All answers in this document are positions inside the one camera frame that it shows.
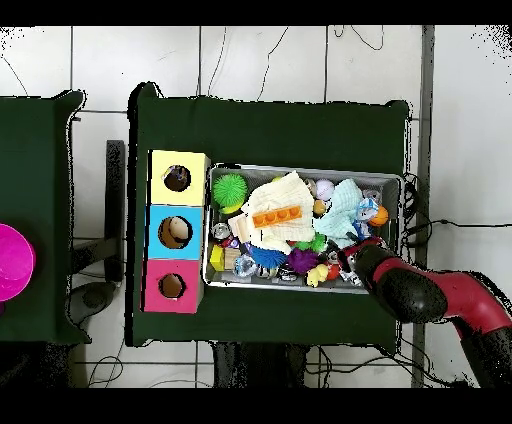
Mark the colourful polka dot cloth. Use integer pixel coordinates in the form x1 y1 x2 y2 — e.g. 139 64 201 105
163 165 191 191

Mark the white baseball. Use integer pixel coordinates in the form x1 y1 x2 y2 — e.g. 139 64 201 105
315 178 336 201

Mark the large green spiky ball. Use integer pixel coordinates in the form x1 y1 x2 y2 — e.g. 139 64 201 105
211 172 249 209

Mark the dark green side table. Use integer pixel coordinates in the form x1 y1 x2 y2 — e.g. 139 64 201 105
0 90 91 345

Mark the cream waffle cloth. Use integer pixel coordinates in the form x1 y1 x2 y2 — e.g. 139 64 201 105
240 170 317 256

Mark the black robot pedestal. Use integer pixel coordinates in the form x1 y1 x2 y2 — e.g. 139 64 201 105
211 341 309 388

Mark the mint green knitted cloth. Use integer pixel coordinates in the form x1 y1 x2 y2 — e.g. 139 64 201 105
313 178 364 249

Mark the dark green table cloth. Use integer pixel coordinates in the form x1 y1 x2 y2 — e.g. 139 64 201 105
125 81 411 348

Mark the purple spiky ball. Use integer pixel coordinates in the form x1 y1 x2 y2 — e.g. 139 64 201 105
286 248 319 275

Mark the yellow plush duck toy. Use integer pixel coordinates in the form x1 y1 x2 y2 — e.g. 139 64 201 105
305 263 330 288

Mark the shallow wire mesh bin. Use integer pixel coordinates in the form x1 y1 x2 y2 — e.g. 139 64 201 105
201 162 403 296

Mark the orange plastic compartment tray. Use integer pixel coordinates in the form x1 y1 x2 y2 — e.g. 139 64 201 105
251 205 304 229

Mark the grey stand base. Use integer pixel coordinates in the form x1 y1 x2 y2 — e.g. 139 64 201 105
65 280 118 326

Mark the magenta round disc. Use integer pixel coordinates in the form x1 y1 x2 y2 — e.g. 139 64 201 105
0 222 37 303

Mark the black power cable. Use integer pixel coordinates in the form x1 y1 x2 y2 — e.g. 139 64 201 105
401 217 512 247

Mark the wooden box with three holes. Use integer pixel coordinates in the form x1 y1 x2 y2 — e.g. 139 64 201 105
139 149 211 314

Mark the black upright post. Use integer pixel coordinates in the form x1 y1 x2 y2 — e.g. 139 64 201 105
104 139 126 283

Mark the blue spiky ball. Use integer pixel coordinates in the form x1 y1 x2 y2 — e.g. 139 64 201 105
249 245 288 270

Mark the small orange basketball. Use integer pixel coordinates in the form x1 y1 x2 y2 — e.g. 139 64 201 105
369 205 390 228

